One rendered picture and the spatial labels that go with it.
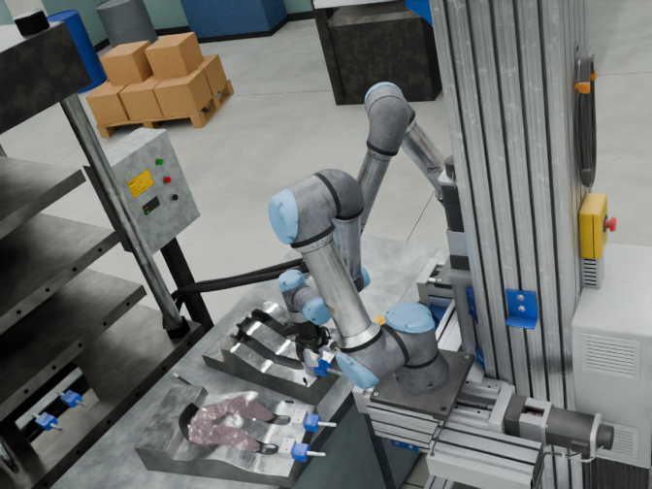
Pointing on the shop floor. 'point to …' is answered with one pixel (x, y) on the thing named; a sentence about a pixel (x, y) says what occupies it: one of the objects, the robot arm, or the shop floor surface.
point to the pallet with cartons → (158, 84)
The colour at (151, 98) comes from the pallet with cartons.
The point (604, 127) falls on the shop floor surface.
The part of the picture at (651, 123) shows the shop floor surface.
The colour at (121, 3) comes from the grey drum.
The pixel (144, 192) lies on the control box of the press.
